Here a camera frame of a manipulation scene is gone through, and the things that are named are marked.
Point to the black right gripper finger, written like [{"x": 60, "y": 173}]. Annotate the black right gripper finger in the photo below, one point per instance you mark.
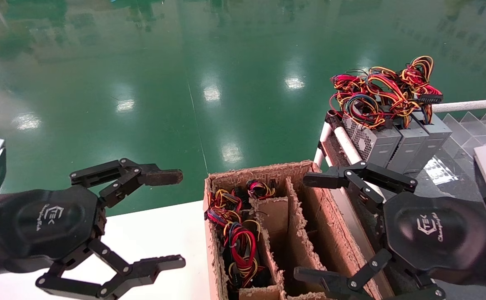
[
  {"x": 330, "y": 285},
  {"x": 322, "y": 180}
]

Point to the brown cardboard box with dividers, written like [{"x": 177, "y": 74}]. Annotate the brown cardboard box with dividers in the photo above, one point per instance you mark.
[{"x": 301, "y": 233}]

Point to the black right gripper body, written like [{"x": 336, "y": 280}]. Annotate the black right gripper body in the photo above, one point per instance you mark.
[{"x": 434, "y": 233}]

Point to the black tube joint clamp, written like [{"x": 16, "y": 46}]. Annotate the black tube joint clamp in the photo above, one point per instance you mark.
[{"x": 333, "y": 118}]

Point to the long white rack tube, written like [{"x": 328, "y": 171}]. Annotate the long white rack tube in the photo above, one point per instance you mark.
[{"x": 347, "y": 146}]

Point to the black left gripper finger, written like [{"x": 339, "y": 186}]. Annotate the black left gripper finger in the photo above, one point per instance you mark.
[{"x": 159, "y": 264}]

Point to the clear plastic divider tray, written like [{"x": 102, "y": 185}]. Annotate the clear plastic divider tray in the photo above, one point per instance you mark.
[{"x": 467, "y": 129}]

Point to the short white rack tube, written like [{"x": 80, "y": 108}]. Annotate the short white rack tube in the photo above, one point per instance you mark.
[{"x": 322, "y": 139}]

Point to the black left gripper finger with brown pad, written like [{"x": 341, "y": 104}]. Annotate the black left gripper finger with brown pad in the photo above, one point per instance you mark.
[{"x": 159, "y": 177}]

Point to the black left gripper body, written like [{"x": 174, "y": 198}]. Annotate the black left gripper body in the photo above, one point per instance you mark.
[{"x": 47, "y": 221}]

